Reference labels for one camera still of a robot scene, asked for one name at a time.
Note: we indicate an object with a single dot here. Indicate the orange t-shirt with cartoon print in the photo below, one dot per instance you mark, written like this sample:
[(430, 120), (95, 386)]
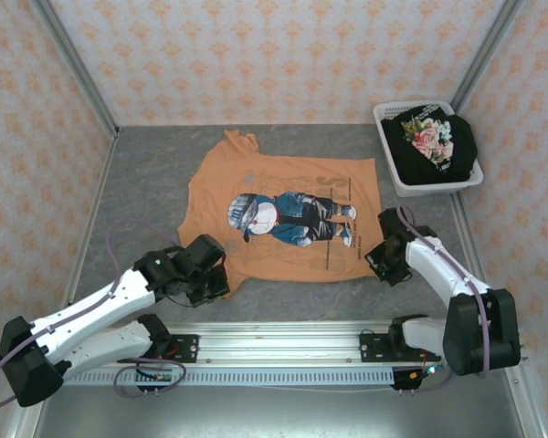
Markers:
[(301, 173)]

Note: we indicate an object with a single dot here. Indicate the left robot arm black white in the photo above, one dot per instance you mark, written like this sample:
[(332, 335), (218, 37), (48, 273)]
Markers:
[(96, 301)]

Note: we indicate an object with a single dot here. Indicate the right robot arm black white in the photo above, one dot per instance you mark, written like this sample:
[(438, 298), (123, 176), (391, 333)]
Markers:
[(466, 328)]

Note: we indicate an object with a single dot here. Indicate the white plastic laundry basket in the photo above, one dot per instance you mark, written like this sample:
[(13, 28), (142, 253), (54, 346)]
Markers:
[(438, 188)]

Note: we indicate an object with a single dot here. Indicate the black t-shirt with floral print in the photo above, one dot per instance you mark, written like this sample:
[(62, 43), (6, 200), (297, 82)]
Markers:
[(406, 159)]

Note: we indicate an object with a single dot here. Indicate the small circuit board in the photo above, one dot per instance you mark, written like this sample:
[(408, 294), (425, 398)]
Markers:
[(431, 370), (162, 376)]

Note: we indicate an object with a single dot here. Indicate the brushed metal shelf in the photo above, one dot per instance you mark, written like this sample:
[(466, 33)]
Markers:
[(274, 415)]

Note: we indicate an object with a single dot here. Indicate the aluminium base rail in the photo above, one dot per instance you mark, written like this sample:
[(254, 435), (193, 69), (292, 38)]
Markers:
[(278, 342)]

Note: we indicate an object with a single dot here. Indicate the aluminium corner post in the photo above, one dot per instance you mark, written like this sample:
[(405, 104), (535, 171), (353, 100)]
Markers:
[(484, 59), (73, 64)]

